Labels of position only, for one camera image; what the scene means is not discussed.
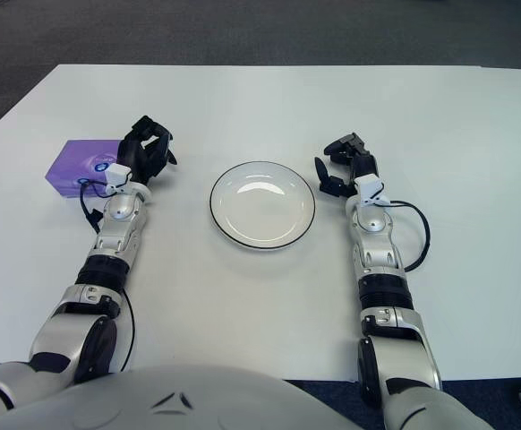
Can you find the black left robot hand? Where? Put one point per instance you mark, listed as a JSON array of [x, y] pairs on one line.
[[137, 152]]

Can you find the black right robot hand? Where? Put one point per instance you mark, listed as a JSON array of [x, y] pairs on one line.
[[365, 163]]

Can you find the purple tissue paper pack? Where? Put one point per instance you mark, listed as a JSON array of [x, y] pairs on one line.
[[77, 161]]

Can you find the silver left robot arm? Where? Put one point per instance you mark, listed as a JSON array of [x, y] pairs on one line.
[[117, 215]]

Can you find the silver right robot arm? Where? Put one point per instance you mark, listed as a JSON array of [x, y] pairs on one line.
[[372, 224]]

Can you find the white plate with black rim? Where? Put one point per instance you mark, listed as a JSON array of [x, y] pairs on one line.
[[262, 203]]

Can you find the grey robot torso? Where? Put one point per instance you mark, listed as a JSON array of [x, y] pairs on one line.
[[175, 403]]

